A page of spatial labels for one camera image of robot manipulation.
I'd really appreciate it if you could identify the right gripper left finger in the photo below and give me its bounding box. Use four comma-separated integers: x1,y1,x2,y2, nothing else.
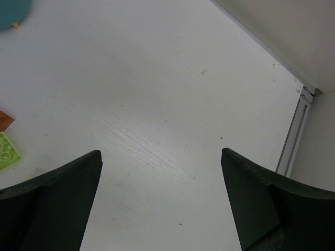
1,150,102,250

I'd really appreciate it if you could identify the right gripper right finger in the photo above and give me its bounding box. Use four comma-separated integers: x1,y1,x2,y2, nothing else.
221,148,334,250

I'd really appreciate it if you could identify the green lego brick 2x2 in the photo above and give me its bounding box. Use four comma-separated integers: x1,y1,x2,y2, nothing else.
1,132,22,171

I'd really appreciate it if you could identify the brown lego plate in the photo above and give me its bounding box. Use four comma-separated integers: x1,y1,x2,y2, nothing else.
0,110,15,132

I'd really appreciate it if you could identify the teal divided round container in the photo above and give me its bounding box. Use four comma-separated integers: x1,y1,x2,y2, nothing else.
0,0,32,30

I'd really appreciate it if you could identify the aluminium rail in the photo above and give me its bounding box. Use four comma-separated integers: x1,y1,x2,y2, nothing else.
275,86,315,177

